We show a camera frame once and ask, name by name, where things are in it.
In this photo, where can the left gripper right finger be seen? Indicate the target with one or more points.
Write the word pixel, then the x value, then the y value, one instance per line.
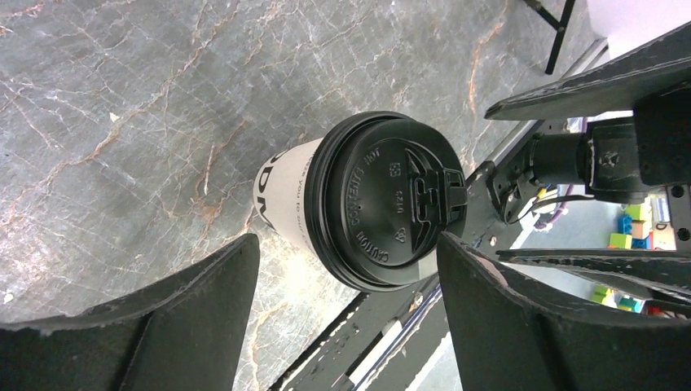
pixel 513 332

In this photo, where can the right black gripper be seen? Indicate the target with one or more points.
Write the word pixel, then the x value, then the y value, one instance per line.
pixel 618 161

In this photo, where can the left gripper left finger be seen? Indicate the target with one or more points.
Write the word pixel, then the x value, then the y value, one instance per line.
pixel 184 332

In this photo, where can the black microphone stand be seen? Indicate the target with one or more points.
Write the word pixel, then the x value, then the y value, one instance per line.
pixel 558 25

